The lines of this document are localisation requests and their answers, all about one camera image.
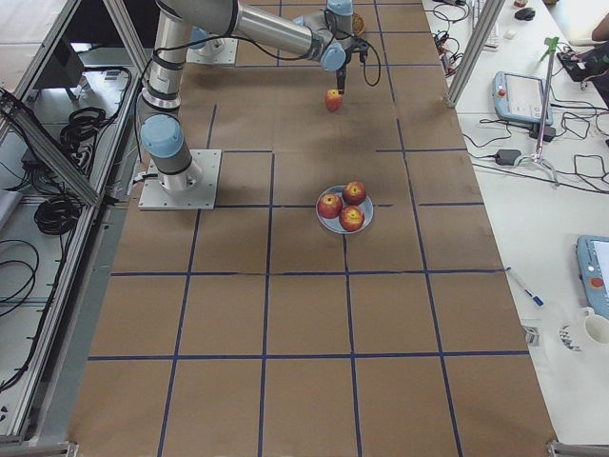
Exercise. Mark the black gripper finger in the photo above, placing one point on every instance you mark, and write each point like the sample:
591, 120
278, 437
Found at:
338, 81
342, 82

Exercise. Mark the red apple on plate left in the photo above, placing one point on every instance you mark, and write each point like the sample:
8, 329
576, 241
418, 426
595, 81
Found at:
330, 205

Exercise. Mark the woven wicker basket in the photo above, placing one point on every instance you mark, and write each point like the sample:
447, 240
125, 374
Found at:
358, 24

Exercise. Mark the red yellow apple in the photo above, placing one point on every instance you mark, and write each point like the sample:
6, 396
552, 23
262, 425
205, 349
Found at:
333, 100

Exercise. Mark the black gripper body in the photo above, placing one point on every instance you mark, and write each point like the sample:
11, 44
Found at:
341, 76

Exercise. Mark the white keyboard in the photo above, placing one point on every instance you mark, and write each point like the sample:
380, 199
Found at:
484, 23

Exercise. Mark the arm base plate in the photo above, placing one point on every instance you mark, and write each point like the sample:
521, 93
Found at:
227, 57
196, 188

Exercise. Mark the red apple on plate front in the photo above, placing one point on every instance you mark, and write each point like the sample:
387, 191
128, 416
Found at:
351, 219

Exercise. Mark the aluminium frame post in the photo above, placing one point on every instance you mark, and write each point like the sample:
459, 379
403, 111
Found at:
468, 63

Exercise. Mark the blue teach pendant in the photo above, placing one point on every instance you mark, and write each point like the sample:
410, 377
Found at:
517, 97

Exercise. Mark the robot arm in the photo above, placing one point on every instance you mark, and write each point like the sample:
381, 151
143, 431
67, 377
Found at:
203, 48
313, 37

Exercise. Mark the red apple on plate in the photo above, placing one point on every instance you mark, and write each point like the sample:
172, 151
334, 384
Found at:
351, 219
330, 205
354, 193

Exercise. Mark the white mug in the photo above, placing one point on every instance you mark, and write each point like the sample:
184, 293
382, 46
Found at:
588, 331

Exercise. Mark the blue white pen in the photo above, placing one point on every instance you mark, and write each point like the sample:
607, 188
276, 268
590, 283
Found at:
527, 290

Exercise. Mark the red apple on plate back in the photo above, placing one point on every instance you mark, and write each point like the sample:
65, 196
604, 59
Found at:
354, 193

